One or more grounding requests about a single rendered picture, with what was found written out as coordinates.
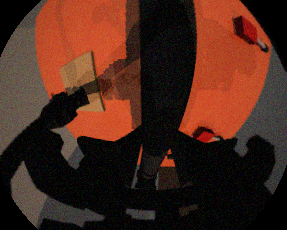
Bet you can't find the black cylinder with cap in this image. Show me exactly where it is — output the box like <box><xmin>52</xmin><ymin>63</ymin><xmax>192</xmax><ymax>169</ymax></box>
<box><xmin>135</xmin><ymin>154</ymin><xmax>156</xmax><ymax>191</ymax></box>

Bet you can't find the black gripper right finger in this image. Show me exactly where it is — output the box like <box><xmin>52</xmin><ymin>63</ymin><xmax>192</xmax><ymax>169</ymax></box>
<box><xmin>170</xmin><ymin>131</ymin><xmax>237</xmax><ymax>188</ymax></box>

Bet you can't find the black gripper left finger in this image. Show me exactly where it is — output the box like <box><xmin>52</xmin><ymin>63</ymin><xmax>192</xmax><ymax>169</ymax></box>
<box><xmin>76</xmin><ymin>126</ymin><xmax>142</xmax><ymax>188</ymax></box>

